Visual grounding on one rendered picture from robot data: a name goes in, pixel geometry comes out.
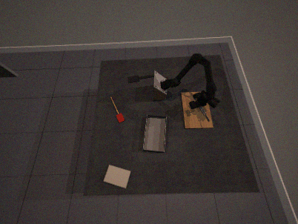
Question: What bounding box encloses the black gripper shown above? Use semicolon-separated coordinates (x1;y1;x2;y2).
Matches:
189;96;208;109

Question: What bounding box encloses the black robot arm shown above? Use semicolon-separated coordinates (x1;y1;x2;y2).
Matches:
161;53;220;108

